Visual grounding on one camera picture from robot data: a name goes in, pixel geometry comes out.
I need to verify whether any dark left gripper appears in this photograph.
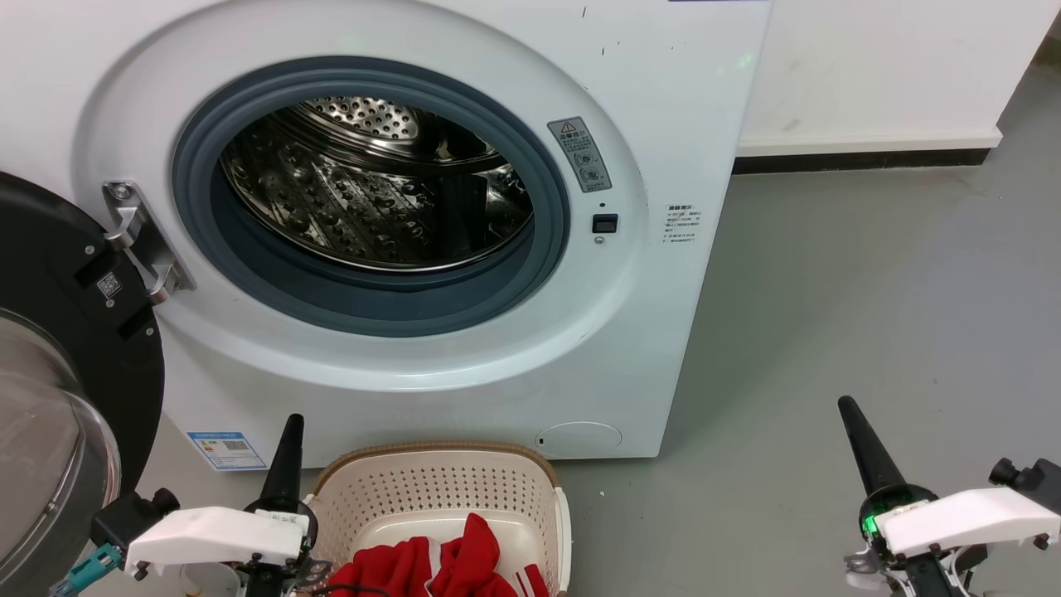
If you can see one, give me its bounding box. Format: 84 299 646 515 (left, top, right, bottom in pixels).
236 414 334 597

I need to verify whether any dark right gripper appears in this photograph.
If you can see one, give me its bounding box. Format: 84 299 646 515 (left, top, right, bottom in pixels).
837 396 991 597

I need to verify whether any red and white garment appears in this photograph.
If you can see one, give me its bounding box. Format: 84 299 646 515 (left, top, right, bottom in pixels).
327 512 550 597

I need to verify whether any cream perforated laundry basket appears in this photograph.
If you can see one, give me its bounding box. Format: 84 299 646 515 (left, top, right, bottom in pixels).
300 441 573 597

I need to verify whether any stainless steel washing machine drum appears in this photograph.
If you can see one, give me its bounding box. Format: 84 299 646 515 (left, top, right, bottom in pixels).
219 95 536 273

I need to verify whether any washing machine door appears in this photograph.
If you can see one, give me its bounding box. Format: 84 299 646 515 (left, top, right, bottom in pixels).
0 172 166 597

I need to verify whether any blue energy label sticker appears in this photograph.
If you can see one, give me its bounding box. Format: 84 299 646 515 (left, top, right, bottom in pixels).
187 431 259 472

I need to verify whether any grey rubber door gasket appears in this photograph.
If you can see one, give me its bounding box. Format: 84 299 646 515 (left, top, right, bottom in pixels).
172 56 573 338

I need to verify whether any white front-load washing machine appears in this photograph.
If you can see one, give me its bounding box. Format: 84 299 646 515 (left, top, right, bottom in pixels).
0 0 774 472

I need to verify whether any silver metal door hinge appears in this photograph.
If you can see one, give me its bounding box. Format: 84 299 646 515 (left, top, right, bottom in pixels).
102 181 197 306

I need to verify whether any round white filter cover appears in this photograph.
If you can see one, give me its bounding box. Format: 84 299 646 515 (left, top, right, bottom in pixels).
535 421 623 459

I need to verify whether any small printed text label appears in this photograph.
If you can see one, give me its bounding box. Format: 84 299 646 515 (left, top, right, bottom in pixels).
663 204 705 245

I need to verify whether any grey warning sticker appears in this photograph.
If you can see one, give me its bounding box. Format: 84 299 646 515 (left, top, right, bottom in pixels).
547 116 613 194

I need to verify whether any teal cable connector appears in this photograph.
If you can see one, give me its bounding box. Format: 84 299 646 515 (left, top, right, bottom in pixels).
50 543 124 597

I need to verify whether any white wall skirting ledge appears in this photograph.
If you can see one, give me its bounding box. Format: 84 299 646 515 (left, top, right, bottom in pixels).
733 124 1004 174

